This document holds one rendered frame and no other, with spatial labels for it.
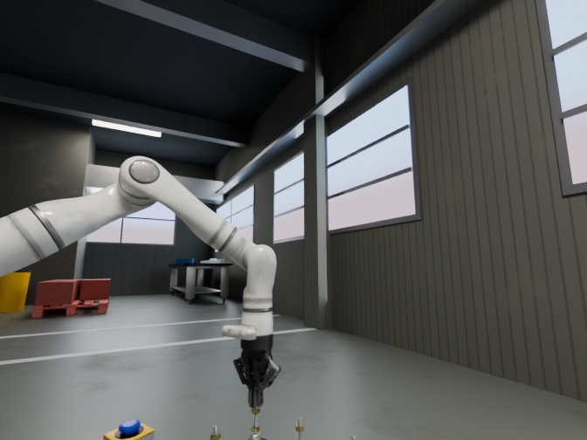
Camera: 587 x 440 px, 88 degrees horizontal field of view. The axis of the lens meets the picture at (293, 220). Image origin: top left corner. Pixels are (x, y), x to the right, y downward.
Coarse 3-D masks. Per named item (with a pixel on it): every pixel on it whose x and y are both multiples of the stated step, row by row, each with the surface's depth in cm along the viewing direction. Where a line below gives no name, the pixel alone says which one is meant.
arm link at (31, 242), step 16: (0, 224) 50; (16, 224) 51; (32, 224) 52; (0, 240) 49; (16, 240) 50; (32, 240) 52; (48, 240) 53; (0, 256) 49; (16, 256) 50; (32, 256) 52; (0, 272) 50
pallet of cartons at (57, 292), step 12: (48, 288) 417; (60, 288) 424; (72, 288) 430; (84, 288) 484; (96, 288) 492; (108, 288) 501; (36, 300) 408; (48, 300) 415; (60, 300) 422; (72, 300) 432; (84, 300) 528; (108, 300) 541; (36, 312) 405; (48, 312) 446; (72, 312) 423
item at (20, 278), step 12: (12, 276) 458; (24, 276) 470; (0, 288) 452; (12, 288) 457; (24, 288) 471; (0, 300) 450; (12, 300) 456; (24, 300) 474; (0, 312) 448; (12, 312) 456
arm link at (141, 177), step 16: (128, 160) 63; (144, 160) 64; (128, 176) 62; (144, 176) 63; (160, 176) 65; (128, 192) 63; (144, 192) 63; (160, 192) 64; (176, 192) 66; (176, 208) 65; (192, 208) 67; (208, 208) 70; (192, 224) 67; (208, 224) 68; (224, 224) 70; (208, 240) 69; (224, 240) 69
